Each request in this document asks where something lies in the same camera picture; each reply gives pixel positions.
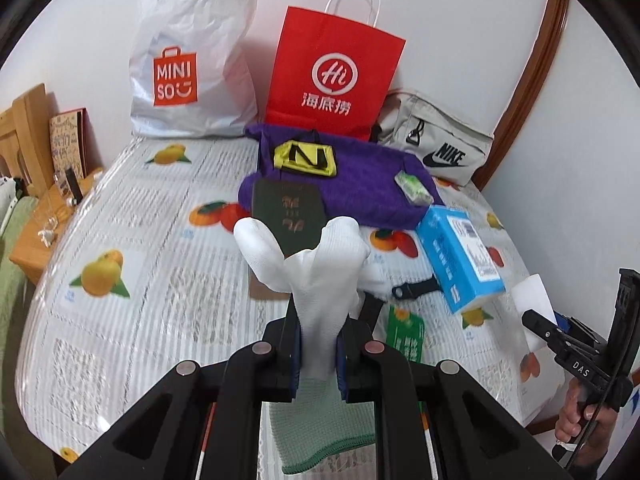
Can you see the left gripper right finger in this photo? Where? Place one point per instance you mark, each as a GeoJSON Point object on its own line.
{"type": "Point", "coordinates": [403, 395]}

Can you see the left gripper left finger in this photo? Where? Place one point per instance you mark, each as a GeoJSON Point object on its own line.
{"type": "Point", "coordinates": [266, 371]}

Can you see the green snack packet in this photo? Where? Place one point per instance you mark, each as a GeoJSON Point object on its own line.
{"type": "Point", "coordinates": [405, 333]}

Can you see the white work glove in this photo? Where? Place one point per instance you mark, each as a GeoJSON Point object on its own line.
{"type": "Point", "coordinates": [324, 283]}

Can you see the dark green book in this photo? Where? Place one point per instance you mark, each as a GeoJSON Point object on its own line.
{"type": "Point", "coordinates": [287, 218]}

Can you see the green tissue pack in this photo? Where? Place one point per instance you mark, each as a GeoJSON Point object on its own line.
{"type": "Point", "coordinates": [414, 190]}

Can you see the right hand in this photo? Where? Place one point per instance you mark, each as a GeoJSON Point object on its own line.
{"type": "Point", "coordinates": [569, 425]}

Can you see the blue tissue box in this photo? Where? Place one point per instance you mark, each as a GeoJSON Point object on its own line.
{"type": "Point", "coordinates": [459, 258]}

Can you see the fruit print table cover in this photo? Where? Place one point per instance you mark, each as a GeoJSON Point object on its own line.
{"type": "Point", "coordinates": [183, 294]}

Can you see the purple towel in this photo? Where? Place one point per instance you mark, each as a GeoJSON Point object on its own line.
{"type": "Point", "coordinates": [364, 187]}

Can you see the grey Nike bag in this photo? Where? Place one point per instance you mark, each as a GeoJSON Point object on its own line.
{"type": "Point", "coordinates": [449, 147]}

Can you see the wooden side table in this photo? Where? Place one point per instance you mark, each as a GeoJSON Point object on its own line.
{"type": "Point", "coordinates": [36, 243]}

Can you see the green bed cover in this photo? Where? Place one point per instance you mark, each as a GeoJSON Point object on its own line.
{"type": "Point", "coordinates": [15, 295]}

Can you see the red paper bag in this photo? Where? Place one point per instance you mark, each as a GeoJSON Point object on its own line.
{"type": "Point", "coordinates": [331, 74]}

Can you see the white Miniso plastic bag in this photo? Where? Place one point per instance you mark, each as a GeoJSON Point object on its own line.
{"type": "Point", "coordinates": [188, 73]}

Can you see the brown patterned notebook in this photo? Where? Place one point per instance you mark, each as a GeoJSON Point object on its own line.
{"type": "Point", "coordinates": [67, 143]}

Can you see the wooden door frame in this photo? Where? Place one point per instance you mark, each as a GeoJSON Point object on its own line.
{"type": "Point", "coordinates": [526, 92]}

